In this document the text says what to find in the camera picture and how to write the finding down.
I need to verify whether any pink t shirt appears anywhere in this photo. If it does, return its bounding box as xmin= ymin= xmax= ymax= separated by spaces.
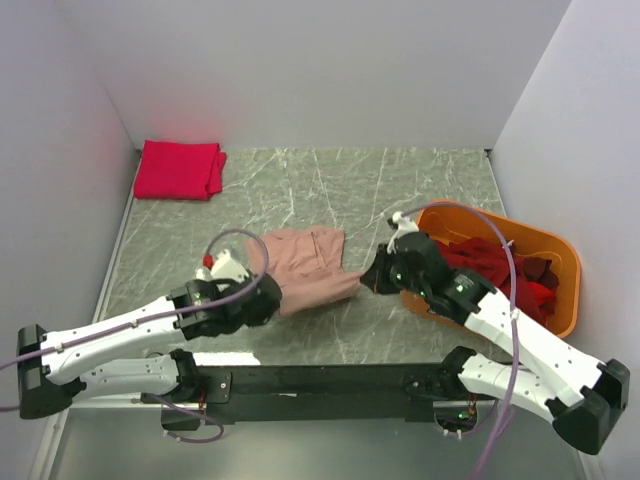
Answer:
xmin=261 ymin=225 xmax=361 ymax=316

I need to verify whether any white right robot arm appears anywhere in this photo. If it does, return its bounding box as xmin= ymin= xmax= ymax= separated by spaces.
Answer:
xmin=361 ymin=231 xmax=631 ymax=455

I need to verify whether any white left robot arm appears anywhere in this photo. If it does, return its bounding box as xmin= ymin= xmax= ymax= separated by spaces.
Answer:
xmin=17 ymin=274 xmax=282 ymax=420

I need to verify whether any orange plastic bin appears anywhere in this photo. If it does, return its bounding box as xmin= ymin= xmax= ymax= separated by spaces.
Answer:
xmin=415 ymin=201 xmax=581 ymax=338

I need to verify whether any dark red t shirt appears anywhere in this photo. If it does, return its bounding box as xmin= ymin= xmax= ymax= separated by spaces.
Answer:
xmin=436 ymin=237 xmax=559 ymax=326

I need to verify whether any black base beam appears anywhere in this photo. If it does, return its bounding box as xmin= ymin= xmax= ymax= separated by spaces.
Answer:
xmin=139 ymin=363 xmax=496 ymax=426

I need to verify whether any bright red t shirt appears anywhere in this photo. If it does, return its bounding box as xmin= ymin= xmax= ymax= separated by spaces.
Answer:
xmin=528 ymin=282 xmax=556 ymax=316

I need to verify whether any folded magenta t shirt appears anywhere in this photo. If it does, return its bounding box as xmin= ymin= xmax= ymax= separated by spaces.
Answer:
xmin=133 ymin=140 xmax=227 ymax=201

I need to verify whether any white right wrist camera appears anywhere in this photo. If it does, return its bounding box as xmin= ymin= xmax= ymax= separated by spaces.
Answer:
xmin=387 ymin=211 xmax=419 ymax=254

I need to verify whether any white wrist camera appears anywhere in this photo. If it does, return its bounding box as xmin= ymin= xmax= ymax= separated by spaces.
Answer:
xmin=197 ymin=249 xmax=250 ymax=283
xmin=387 ymin=211 xmax=419 ymax=254

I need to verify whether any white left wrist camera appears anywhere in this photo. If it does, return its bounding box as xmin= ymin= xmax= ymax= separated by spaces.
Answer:
xmin=197 ymin=249 xmax=250 ymax=283

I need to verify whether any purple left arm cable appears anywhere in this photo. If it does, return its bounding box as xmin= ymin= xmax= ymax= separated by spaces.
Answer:
xmin=0 ymin=228 xmax=274 ymax=445

